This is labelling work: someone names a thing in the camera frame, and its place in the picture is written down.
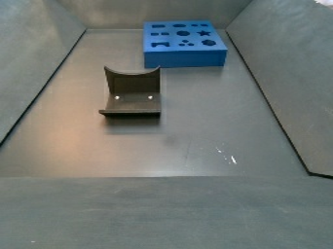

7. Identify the black curved plastic holder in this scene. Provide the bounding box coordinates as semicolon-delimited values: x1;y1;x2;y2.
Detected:
100;67;162;117

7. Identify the blue shape sorter block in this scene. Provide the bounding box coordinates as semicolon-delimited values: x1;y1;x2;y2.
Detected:
144;20;228;68

